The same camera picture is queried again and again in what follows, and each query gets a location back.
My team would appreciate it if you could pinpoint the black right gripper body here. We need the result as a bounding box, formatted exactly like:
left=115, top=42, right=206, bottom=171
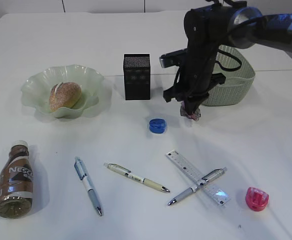
left=163, top=49, right=226, bottom=103

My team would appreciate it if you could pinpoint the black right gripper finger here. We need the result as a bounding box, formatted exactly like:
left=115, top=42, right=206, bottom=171
left=183, top=96, right=206, bottom=115

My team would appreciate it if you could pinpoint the large paper ball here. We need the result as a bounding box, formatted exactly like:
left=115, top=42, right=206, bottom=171
left=180, top=101, right=201, bottom=122

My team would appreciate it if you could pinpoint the pink pencil sharpener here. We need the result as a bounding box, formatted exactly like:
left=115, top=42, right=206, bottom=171
left=245, top=187, right=269, bottom=212

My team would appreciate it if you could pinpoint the sugar coated bread roll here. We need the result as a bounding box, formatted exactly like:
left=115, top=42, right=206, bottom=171
left=49, top=82, right=82, bottom=112

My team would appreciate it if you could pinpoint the brown Nescafe coffee bottle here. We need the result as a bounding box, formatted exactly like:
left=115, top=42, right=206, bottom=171
left=0, top=140, right=34, bottom=219

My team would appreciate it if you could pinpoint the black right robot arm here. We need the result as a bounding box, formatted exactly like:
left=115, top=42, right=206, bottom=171
left=160, top=0, right=292, bottom=120

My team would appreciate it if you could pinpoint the blue pencil sharpener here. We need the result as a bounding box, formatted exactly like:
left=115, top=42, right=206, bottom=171
left=149, top=118, right=167, bottom=134

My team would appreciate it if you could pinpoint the green plastic basket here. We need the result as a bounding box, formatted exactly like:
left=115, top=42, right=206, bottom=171
left=202, top=45, right=256, bottom=107

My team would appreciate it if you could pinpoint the black mesh pen holder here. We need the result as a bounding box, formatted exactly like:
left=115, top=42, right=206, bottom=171
left=123, top=54, right=151, bottom=101

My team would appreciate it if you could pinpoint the grey clear pen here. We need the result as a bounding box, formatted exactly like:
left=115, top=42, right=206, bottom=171
left=167, top=167, right=230, bottom=206

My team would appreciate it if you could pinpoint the beige white pen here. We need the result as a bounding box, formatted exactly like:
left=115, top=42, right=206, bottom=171
left=103, top=163, right=170, bottom=193

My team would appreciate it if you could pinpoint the blue white pen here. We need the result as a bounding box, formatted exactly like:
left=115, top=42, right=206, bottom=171
left=74, top=156, right=104, bottom=217

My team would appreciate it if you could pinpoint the green wavy glass plate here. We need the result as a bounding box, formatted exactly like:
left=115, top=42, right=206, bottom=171
left=21, top=64, right=104, bottom=119

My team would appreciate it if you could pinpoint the clear plastic ruler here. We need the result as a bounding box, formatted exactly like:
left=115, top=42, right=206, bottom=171
left=165, top=149, right=231, bottom=208

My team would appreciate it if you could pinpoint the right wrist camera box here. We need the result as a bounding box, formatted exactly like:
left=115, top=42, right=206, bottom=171
left=159, top=48, right=188, bottom=68

